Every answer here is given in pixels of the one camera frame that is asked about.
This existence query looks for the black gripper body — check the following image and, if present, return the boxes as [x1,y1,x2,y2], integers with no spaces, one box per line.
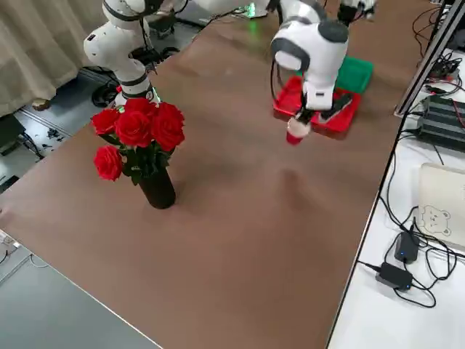
[337,0,363,27]
[301,89,357,124]

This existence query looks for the red paper cup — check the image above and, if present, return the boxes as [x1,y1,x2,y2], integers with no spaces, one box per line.
[285,118,312,146]

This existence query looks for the red plastic tray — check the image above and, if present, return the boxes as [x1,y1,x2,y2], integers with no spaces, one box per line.
[272,75,363,135]

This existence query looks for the green plastic tray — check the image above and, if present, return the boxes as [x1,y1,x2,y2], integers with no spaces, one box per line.
[336,56,375,96]

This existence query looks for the black ribbed power supply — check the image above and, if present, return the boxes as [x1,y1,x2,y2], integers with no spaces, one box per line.
[416,95,465,149]

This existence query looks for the white bear-print box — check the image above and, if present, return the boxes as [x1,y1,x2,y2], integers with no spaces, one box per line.
[416,162,465,252]

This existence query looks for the black caster base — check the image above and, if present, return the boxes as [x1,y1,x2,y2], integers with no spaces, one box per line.
[143,46,182,70]

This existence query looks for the black power adapter blue light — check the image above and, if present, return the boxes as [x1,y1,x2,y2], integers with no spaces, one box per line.
[394,231,421,264]

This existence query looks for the black cylindrical vase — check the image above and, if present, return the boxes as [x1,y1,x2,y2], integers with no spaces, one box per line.
[139,169,177,210]

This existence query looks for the red rose bouquet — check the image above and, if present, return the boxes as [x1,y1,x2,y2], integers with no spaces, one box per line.
[90,97,186,187]

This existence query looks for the flat black power adapter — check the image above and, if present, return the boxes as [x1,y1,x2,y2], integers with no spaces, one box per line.
[375,262,415,292]

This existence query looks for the beige curtain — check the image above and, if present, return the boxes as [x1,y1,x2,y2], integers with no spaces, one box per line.
[0,0,112,118]

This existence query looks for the black floor box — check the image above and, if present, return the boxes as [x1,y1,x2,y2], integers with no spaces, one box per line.
[0,116,24,156]

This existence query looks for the grey aluminium frame post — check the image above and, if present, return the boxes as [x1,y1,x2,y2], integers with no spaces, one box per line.
[393,0,465,118]

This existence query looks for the tangled red black wires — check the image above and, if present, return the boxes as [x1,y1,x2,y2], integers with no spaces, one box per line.
[424,50,465,95]

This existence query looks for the black coiled floor cable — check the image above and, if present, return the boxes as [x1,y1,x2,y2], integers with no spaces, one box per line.
[90,78,124,108]

